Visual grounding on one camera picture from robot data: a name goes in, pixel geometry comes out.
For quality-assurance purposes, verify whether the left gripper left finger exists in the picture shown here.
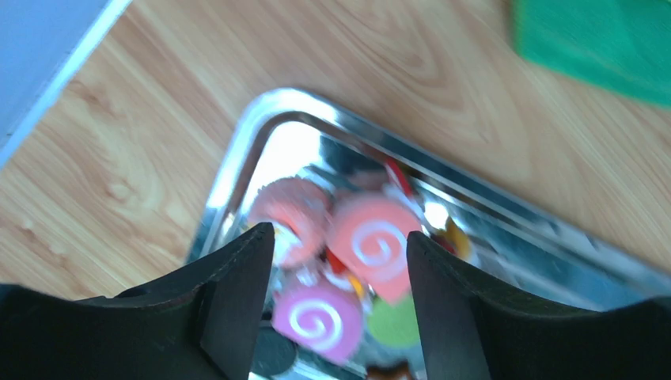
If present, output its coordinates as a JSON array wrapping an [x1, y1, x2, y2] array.
[[1, 222, 274, 379]]

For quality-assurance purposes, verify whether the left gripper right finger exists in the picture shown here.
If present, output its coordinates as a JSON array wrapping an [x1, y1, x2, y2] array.
[[407, 232, 670, 379]]

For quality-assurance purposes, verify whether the brown star cookie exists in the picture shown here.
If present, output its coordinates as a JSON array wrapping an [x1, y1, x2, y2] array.
[[365, 362, 415, 380]]

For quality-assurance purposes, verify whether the steel rectangular tray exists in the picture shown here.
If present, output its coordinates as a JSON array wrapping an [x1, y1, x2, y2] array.
[[188, 88, 670, 379]]

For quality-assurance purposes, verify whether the green macaron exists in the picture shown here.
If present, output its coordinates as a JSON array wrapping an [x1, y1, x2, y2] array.
[[367, 294, 420, 348]]

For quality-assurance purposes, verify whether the black round cookie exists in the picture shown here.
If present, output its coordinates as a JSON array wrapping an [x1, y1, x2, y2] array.
[[250, 321, 298, 378]]

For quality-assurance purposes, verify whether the pink swirl roll cake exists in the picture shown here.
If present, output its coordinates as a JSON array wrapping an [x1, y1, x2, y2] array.
[[271, 280, 363, 365]]

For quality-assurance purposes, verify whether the salmon swirl roll cake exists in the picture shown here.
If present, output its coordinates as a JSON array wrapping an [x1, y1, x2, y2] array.
[[326, 192, 422, 305]]

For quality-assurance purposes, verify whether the orange swirl roll cake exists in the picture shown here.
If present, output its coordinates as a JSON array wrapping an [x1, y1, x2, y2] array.
[[247, 177, 331, 268]]

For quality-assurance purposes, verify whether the green cloth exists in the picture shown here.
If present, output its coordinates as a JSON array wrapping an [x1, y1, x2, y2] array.
[[510, 0, 670, 106]]

